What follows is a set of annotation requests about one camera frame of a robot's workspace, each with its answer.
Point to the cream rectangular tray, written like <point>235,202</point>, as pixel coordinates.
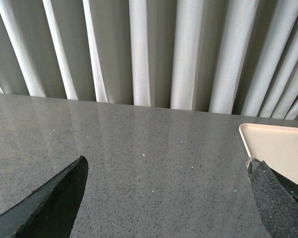
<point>276,145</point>

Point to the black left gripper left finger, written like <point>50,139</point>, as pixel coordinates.
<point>50,210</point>

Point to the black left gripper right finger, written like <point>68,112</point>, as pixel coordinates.
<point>276,198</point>

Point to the white pleated curtain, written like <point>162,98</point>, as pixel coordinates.
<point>219,56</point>

